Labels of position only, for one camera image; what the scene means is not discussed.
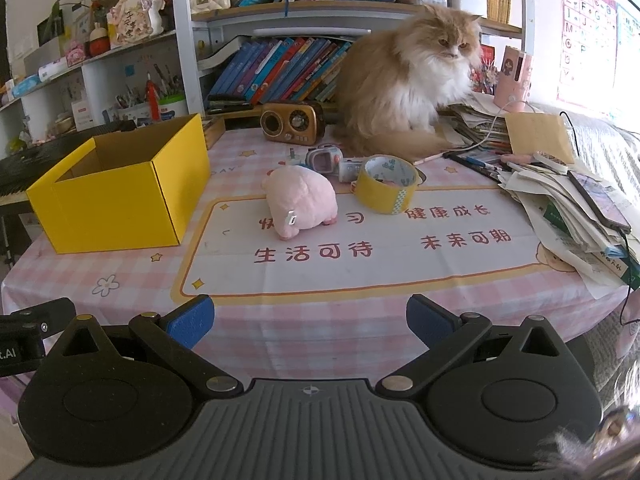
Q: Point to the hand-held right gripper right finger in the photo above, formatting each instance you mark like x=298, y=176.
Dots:
x=430, y=320

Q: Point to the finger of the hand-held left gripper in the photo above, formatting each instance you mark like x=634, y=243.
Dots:
x=40, y=316

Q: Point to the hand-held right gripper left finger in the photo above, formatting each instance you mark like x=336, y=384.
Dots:
x=192, y=322

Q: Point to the yellow cardboard box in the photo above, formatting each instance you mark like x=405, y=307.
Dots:
x=115, y=210

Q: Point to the yellow tape roll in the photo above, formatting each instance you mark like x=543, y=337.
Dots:
x=370, y=192

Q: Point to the pink pig plush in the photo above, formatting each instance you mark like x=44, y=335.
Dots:
x=300, y=190

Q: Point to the silver toy truck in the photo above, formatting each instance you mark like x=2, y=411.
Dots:
x=322, y=160

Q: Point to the pink checked cloth desktop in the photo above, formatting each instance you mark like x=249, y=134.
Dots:
x=350, y=270

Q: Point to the black electronic keyboard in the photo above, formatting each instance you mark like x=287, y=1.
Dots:
x=30, y=165

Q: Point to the black pen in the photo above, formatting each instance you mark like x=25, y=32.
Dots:
x=472, y=166

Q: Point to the pile of papers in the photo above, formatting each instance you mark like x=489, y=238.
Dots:
x=555, y=210

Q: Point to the white glue bottle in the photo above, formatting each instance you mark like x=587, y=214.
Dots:
x=348, y=168

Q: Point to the green toy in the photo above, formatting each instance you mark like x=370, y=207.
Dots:
x=16, y=143

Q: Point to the fluffy purple sleeve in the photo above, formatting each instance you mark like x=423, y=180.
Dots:
x=565, y=447

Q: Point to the wooden chessboard box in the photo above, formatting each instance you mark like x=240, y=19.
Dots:
x=214, y=132

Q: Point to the red and white box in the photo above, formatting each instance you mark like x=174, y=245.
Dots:
x=82, y=115

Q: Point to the dark tablet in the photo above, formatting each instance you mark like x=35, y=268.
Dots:
x=600, y=200

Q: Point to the brown envelope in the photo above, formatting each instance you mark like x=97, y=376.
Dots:
x=537, y=137

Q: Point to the white tub green lid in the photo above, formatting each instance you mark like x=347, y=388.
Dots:
x=174, y=108

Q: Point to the white pen cup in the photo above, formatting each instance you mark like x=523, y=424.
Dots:
x=132, y=112

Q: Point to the brown retro radio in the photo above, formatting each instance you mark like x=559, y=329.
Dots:
x=292, y=122

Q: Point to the red glue bottle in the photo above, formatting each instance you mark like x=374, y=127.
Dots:
x=150, y=97

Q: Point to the blue tissue pack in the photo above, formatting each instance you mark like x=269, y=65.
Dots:
x=26, y=86

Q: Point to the orange and white cat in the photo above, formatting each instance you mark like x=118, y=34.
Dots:
x=400, y=85

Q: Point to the white tissue pack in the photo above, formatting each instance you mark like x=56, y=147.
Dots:
x=52, y=69

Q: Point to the grey striped sofa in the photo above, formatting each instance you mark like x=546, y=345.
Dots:
x=610, y=150

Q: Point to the pink box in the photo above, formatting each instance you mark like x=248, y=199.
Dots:
x=515, y=75

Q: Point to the white bookshelf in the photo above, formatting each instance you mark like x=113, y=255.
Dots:
x=181, y=60

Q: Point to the pink tissue pack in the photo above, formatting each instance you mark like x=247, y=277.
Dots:
x=76, y=54

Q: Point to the thick paperback book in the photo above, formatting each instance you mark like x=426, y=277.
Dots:
x=220, y=55

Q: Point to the red round doll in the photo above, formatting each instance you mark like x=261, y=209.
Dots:
x=98, y=42

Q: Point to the ceramic pig ornament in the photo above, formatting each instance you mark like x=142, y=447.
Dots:
x=132, y=17

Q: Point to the alphabet wall poster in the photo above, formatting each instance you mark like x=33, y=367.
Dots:
x=585, y=35

